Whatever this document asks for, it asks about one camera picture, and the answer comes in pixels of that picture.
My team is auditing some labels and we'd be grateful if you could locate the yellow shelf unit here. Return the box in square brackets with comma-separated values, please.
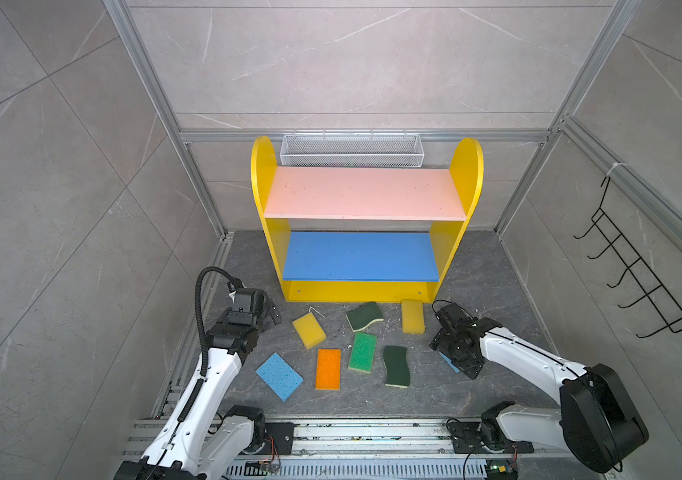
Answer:
[251, 136, 484, 303]

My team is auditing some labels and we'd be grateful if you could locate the bright green sponge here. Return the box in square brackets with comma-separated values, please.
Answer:
[348, 332, 377, 373]

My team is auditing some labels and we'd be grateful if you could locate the black corrugated cable hose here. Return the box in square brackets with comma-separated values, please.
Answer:
[194, 266, 245, 378]

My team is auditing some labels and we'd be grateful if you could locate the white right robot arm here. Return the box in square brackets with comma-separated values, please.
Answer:
[430, 300, 650, 474]

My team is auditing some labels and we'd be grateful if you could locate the orange sponge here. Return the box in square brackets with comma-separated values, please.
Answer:
[315, 349, 342, 391]

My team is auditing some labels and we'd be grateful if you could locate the dark green wavy sponge front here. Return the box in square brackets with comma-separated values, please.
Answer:
[383, 345, 411, 388]

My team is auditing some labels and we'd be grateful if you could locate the blue lower shelf board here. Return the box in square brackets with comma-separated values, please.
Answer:
[283, 231, 440, 282]

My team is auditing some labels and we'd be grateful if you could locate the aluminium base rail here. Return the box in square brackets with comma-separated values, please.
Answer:
[118, 416, 624, 480]

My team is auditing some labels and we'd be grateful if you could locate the yellow rectangular sponge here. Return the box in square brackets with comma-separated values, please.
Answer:
[401, 299, 426, 335]

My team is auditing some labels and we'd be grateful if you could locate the white wire mesh basket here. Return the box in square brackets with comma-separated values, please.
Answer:
[279, 133, 425, 168]

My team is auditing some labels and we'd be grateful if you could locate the light blue cellulose sponge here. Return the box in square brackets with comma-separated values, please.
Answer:
[438, 352, 461, 373]

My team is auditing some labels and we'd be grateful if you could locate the black wire hook rack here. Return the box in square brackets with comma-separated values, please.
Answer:
[573, 176, 682, 339]

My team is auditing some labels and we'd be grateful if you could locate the blue sponge on floor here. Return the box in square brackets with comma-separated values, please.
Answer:
[256, 353, 304, 402]

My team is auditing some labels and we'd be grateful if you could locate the dark green wavy sponge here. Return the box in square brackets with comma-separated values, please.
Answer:
[346, 302, 384, 332]
[383, 345, 411, 388]

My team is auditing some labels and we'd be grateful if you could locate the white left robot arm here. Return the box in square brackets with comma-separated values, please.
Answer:
[114, 288, 280, 479]

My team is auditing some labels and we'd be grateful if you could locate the yellow sponge tilted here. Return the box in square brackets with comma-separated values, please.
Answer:
[292, 312, 326, 350]

